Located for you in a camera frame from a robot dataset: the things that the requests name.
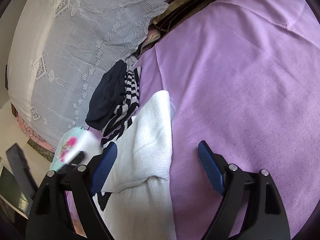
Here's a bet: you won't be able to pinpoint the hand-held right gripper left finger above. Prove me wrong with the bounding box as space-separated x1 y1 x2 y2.
25 142 118 240

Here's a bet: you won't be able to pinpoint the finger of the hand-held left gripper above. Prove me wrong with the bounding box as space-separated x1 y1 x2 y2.
65 151 85 167

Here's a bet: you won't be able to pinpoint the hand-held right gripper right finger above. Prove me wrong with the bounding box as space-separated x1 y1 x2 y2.
198 141 292 240

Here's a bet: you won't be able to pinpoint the white knit sweater black stripes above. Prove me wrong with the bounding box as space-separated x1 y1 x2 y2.
64 90 177 240

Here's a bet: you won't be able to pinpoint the teal pink floral quilt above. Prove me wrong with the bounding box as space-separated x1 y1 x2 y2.
50 127 88 173

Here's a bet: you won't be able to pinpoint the pink floral pillow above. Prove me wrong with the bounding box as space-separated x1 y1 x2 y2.
15 112 57 153

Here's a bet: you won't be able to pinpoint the folded navy garment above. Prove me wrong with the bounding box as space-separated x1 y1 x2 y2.
85 60 128 131

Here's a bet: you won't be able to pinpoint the white framed dark panel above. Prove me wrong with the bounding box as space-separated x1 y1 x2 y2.
0 162 30 217

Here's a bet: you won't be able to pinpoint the black white striped garment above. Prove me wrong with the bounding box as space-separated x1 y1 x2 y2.
100 66 142 147

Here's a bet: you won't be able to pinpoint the purple printed bed sheet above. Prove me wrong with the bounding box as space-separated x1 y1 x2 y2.
65 0 320 240

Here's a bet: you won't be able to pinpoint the white lace cover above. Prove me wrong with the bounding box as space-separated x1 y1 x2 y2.
7 0 200 150

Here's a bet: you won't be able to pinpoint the pink zippered pillow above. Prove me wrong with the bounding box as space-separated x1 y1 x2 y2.
140 29 160 54

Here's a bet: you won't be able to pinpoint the brown bamboo mat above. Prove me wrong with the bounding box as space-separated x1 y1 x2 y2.
152 0 227 32

